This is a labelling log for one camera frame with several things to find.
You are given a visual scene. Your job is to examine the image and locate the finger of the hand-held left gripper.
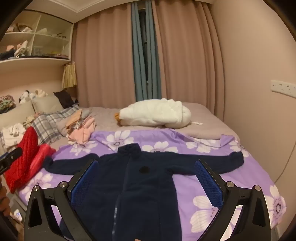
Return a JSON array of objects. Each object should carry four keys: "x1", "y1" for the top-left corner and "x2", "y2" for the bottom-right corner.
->
[{"x1": 0, "y1": 147, "x2": 23, "y2": 176}]

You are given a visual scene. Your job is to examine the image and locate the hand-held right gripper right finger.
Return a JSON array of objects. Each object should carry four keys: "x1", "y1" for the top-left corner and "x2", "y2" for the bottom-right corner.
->
[{"x1": 194, "y1": 159, "x2": 275, "y2": 241}]

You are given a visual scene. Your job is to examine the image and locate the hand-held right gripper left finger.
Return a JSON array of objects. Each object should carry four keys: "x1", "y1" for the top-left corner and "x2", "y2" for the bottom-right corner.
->
[{"x1": 23, "y1": 159, "x2": 100, "y2": 241}]

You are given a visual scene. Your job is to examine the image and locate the navy fleece jacket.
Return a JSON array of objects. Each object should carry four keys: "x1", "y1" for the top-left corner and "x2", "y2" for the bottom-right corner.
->
[{"x1": 43, "y1": 143, "x2": 244, "y2": 241}]

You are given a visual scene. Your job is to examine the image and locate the white crumpled clothes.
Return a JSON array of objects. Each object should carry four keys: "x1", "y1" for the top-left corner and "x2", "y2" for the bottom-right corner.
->
[{"x1": 1, "y1": 123, "x2": 26, "y2": 147}]

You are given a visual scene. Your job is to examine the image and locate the pile of pink clothes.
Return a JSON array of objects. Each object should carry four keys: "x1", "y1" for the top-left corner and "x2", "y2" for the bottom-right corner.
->
[{"x1": 65, "y1": 116, "x2": 97, "y2": 147}]

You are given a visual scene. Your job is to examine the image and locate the clothes heap on shelf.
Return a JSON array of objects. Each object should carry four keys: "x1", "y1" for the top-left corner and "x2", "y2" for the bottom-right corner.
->
[{"x1": 0, "y1": 40, "x2": 31, "y2": 61}]

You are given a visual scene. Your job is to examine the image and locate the person's left hand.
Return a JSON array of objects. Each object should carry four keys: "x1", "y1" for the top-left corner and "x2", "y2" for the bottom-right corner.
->
[{"x1": 0, "y1": 185, "x2": 11, "y2": 216}]

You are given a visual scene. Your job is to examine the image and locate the red down jacket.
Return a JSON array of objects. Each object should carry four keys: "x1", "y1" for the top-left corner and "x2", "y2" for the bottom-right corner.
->
[{"x1": 4, "y1": 126, "x2": 57, "y2": 194}]

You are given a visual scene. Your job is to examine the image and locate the purple floral bed sheet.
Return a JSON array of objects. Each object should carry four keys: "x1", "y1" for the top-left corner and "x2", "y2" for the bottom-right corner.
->
[{"x1": 18, "y1": 129, "x2": 287, "y2": 241}]

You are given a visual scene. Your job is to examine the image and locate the beige headboard cushion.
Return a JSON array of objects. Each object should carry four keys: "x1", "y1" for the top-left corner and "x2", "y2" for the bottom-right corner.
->
[
  {"x1": 0, "y1": 101, "x2": 35, "y2": 131},
  {"x1": 31, "y1": 95, "x2": 64, "y2": 114}
]

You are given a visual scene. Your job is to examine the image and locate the cream patterned cloth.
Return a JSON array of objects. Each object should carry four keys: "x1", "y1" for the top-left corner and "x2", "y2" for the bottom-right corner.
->
[{"x1": 23, "y1": 113, "x2": 40, "y2": 128}]

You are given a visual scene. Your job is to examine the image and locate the grey plaid pillow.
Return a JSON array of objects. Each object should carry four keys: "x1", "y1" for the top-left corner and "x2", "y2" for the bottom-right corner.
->
[{"x1": 30, "y1": 104, "x2": 81, "y2": 145}]

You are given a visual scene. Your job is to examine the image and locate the green crochet toy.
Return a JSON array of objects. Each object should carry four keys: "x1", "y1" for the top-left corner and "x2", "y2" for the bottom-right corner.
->
[{"x1": 0, "y1": 95, "x2": 16, "y2": 114}]

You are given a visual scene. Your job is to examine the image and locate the black and white plush toy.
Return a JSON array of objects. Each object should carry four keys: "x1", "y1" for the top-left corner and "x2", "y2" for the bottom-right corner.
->
[{"x1": 19, "y1": 90, "x2": 31, "y2": 104}]

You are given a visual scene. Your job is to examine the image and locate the orange patterned garment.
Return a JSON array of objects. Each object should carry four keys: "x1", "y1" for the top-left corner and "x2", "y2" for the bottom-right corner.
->
[{"x1": 66, "y1": 109, "x2": 83, "y2": 130}]

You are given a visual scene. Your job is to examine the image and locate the grey beige bedspread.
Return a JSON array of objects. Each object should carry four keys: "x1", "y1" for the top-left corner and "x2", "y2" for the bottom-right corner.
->
[{"x1": 50, "y1": 102, "x2": 241, "y2": 151}]

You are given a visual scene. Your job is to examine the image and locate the black cloth on headboard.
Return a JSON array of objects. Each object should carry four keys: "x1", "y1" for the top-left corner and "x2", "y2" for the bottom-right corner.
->
[{"x1": 54, "y1": 90, "x2": 79, "y2": 109}]

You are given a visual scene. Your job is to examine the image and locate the white goose plush toy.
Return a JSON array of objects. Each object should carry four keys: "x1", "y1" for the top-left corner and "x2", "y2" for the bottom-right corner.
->
[{"x1": 115, "y1": 98, "x2": 204, "y2": 129}]

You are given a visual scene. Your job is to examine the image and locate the yellow pleated skirt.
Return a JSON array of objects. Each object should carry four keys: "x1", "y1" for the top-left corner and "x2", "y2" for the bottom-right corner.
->
[{"x1": 62, "y1": 61, "x2": 77, "y2": 89}]

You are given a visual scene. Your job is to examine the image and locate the pink curtain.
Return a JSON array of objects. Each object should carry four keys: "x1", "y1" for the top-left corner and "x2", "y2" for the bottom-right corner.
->
[
  {"x1": 73, "y1": 0, "x2": 137, "y2": 109},
  {"x1": 151, "y1": 0, "x2": 226, "y2": 123}
]

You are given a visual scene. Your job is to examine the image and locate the blue curtain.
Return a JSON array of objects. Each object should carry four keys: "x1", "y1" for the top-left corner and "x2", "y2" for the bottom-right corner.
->
[{"x1": 131, "y1": 2, "x2": 162, "y2": 100}]

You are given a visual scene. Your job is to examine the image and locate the dark window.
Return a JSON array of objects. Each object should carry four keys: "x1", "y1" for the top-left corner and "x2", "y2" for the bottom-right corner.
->
[{"x1": 139, "y1": 9, "x2": 153, "y2": 93}]

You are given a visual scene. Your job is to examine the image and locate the thin white cable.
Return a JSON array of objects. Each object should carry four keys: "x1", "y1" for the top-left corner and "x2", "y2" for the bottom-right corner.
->
[{"x1": 274, "y1": 148, "x2": 295, "y2": 183}]

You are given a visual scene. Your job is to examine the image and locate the cream wall shelf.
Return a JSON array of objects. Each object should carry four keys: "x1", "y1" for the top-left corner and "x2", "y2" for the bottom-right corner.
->
[{"x1": 0, "y1": 9, "x2": 74, "y2": 68}]

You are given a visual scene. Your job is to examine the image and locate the white wall socket strip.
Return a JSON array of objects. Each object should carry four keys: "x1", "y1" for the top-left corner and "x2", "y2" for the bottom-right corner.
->
[{"x1": 271, "y1": 80, "x2": 296, "y2": 98}]

